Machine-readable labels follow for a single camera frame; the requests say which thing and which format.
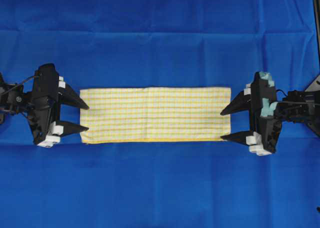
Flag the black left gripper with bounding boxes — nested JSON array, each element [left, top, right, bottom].
[[27, 63, 90, 147]]

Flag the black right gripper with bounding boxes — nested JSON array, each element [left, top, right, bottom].
[[220, 71, 282, 156]]

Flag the yellow white striped towel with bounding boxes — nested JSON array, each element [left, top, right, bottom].
[[80, 87, 231, 144]]

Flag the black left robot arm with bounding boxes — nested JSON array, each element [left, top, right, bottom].
[[0, 63, 89, 148]]

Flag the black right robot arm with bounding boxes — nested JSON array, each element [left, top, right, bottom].
[[220, 71, 320, 156]]

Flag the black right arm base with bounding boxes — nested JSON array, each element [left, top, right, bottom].
[[304, 75, 320, 137]]

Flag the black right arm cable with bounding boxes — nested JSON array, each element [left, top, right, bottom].
[[274, 87, 291, 104]]

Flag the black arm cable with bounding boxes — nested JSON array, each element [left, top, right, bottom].
[[274, 87, 291, 104], [14, 75, 41, 89]]

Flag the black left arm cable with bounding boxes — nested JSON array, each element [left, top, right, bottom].
[[14, 75, 41, 89]]

